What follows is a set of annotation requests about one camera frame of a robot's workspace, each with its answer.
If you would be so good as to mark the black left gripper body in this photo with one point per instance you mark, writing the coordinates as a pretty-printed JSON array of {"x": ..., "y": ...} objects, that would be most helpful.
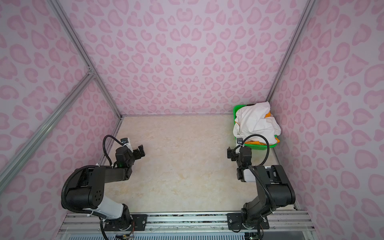
[{"x": 135, "y": 153}]

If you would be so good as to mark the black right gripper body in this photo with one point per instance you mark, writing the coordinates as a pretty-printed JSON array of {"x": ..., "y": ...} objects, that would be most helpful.
[{"x": 235, "y": 154}]

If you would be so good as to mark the white t-shirt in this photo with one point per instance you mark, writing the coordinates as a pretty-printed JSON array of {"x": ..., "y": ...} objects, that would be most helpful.
[{"x": 251, "y": 120}]

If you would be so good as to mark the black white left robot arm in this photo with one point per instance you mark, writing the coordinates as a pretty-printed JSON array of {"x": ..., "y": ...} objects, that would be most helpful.
[{"x": 84, "y": 190}]

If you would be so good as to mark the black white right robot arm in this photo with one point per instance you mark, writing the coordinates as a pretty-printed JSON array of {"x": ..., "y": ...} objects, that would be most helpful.
[{"x": 274, "y": 191}]

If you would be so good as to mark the green laundry basket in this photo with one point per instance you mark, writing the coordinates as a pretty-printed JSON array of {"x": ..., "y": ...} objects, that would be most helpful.
[{"x": 253, "y": 145}]

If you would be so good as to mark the orange garment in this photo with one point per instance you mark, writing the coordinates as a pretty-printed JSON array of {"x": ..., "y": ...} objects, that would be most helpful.
[{"x": 273, "y": 129}]

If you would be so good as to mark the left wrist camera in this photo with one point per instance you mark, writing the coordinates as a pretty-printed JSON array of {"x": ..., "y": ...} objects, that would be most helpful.
[{"x": 126, "y": 142}]

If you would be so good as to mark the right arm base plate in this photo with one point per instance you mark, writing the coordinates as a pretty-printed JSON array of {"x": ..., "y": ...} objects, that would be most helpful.
[{"x": 237, "y": 222}]

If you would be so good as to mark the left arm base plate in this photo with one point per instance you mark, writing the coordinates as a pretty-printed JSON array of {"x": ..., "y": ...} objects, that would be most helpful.
[{"x": 134, "y": 222}]

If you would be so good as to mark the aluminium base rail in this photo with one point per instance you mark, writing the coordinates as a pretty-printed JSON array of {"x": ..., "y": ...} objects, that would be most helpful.
[{"x": 285, "y": 221}]

